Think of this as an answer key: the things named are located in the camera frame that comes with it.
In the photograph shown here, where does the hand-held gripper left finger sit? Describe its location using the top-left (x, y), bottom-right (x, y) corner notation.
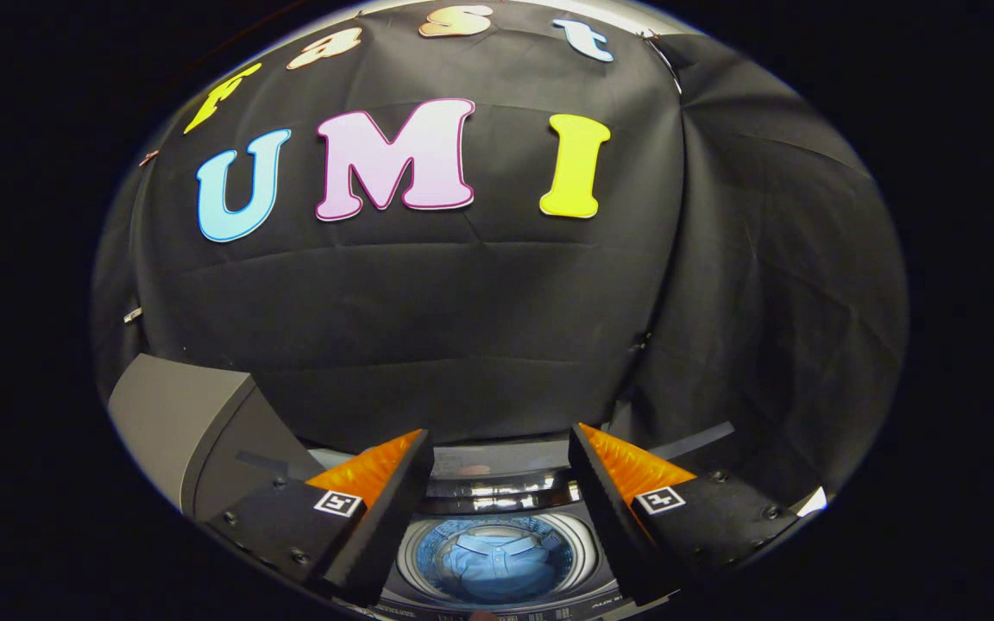
top-left (204, 429), bottom-right (435, 608)

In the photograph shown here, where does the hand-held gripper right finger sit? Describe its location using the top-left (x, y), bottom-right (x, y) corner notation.
top-left (568, 423), bottom-right (804, 606)

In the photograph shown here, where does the dark grey washing machine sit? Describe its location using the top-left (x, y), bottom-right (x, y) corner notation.
top-left (324, 483), bottom-right (827, 621)

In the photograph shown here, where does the light blue polo shirt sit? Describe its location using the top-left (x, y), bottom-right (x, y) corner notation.
top-left (441, 530), bottom-right (560, 603)

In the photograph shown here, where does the black backdrop cloth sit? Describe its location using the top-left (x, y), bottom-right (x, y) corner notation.
top-left (91, 0), bottom-right (908, 518)

